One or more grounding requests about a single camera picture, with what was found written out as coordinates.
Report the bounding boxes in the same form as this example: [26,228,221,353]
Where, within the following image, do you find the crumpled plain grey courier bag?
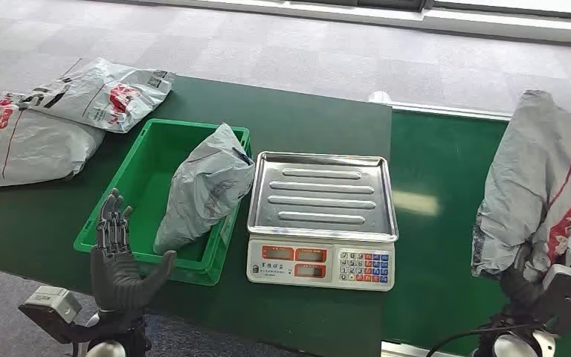
[152,122,257,256]

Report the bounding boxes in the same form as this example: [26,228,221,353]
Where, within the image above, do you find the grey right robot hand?
[500,245,546,309]

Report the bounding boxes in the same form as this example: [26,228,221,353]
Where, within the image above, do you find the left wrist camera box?
[18,286,100,345]

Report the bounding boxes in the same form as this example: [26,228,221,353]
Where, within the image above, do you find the silver conveyor edge rail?
[368,90,514,123]

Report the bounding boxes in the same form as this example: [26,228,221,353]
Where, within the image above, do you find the grey courier bag red print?
[471,90,571,282]

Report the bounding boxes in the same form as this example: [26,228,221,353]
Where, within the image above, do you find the white window sill frame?
[117,0,571,48]

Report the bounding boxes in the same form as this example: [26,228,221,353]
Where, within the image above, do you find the large flat grey courier bag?
[0,91,106,190]

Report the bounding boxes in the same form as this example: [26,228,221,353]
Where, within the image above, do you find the dark green table mat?
[0,74,394,357]

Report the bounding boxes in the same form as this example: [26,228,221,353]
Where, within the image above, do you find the green plastic basket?
[73,118,253,287]

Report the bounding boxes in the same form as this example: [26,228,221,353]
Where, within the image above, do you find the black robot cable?
[425,322,515,357]

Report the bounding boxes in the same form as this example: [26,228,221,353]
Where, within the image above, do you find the grey courier bag QR labels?
[18,57,176,135]

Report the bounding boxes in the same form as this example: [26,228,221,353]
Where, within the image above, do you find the white electronic weighing scale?
[245,150,400,292]

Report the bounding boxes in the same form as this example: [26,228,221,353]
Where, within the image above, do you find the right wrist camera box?
[530,263,571,337]

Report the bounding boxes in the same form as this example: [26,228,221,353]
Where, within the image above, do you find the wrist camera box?
[530,263,571,337]
[18,286,100,345]

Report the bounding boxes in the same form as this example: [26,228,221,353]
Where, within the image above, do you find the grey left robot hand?
[90,187,178,313]

